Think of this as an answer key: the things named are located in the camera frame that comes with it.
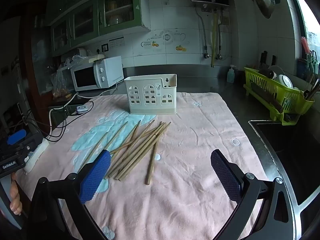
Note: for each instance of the black wall socket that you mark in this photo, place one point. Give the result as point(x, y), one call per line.
point(105, 48)

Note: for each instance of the pink printed towel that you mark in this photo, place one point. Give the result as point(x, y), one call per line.
point(180, 160)

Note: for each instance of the pile of wooden chopsticks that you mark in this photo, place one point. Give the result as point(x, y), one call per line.
point(140, 147)

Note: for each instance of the person's left hand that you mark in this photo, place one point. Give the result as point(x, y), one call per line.
point(15, 200)

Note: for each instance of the green wall cabinet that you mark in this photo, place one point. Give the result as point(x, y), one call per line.
point(87, 22)

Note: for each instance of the cream flat tray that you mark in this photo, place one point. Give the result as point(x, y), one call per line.
point(97, 59)

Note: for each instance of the cream plastic utensil holder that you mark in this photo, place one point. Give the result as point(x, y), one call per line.
point(150, 95)

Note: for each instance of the white microwave oven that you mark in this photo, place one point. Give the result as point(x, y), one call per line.
point(87, 77)

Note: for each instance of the white kitchen appliance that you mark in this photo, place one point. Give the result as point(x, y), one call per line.
point(81, 52)

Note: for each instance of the clear soap dispenser bottle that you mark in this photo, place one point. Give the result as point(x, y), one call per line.
point(230, 76)

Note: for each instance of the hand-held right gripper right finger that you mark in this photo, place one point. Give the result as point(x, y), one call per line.
point(225, 177)

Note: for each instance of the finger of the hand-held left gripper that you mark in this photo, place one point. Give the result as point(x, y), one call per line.
point(35, 141)
point(16, 137)

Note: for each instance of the green plastic dish rack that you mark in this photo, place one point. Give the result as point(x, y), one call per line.
point(290, 100)

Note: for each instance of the white plate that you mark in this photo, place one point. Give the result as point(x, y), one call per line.
point(276, 70)

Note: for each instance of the small white blue device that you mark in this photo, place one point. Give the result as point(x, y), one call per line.
point(82, 109)

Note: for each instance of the clear plastic bag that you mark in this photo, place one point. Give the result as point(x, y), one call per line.
point(60, 82)

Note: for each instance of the pink brush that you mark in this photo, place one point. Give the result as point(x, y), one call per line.
point(305, 45)

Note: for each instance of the white bowl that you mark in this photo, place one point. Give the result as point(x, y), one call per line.
point(285, 81)

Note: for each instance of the dark cleaver knife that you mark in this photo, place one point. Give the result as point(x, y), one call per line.
point(267, 97)

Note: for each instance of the white power strip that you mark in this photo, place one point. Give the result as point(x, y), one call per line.
point(37, 152)

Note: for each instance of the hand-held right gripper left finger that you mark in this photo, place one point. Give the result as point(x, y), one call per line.
point(96, 177)

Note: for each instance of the steel sink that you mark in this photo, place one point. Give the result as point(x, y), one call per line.
point(295, 155)

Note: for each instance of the white label sticker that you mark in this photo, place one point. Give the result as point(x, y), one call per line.
point(117, 42)

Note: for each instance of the fruit wall sticker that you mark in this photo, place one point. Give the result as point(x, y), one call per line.
point(165, 38)

